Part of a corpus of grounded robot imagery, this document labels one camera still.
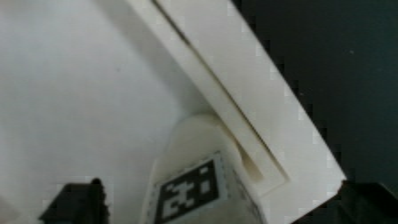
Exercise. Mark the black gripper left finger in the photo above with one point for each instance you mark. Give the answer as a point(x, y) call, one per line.
point(76, 207)

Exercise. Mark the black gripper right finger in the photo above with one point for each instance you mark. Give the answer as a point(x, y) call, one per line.
point(362, 205)

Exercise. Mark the white leg with tag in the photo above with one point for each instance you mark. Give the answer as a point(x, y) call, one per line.
point(199, 193)

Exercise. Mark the white square table top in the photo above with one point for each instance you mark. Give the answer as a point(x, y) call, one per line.
point(94, 95)

